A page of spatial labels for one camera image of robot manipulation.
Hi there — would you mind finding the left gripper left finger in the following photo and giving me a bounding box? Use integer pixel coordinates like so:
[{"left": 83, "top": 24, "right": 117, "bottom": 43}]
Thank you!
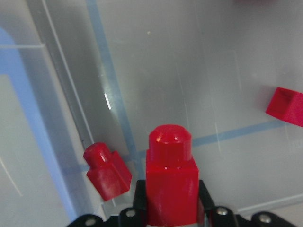
[{"left": 133, "top": 180, "right": 148, "bottom": 224}]

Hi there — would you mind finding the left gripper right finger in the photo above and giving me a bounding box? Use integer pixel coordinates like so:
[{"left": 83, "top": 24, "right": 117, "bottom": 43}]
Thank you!
[{"left": 197, "top": 180, "right": 215, "bottom": 224}]

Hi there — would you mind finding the red block with stud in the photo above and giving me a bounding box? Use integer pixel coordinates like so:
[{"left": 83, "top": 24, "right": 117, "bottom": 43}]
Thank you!
[{"left": 146, "top": 124, "right": 199, "bottom": 227}]

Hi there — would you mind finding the red block lying tilted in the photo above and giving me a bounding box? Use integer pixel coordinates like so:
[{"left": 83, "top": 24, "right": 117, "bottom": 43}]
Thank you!
[{"left": 83, "top": 142, "right": 132, "bottom": 201}]

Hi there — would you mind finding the blue plastic tray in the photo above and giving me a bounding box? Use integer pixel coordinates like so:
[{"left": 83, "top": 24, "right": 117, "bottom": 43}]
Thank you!
[{"left": 0, "top": 29, "right": 75, "bottom": 227}]

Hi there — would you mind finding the red hollow block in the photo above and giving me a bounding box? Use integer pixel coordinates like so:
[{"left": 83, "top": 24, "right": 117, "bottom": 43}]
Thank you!
[{"left": 266, "top": 87, "right": 303, "bottom": 127}]

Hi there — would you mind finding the clear plastic storage box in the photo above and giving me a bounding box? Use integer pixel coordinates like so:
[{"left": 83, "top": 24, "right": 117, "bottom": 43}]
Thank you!
[{"left": 0, "top": 0, "right": 303, "bottom": 227}]

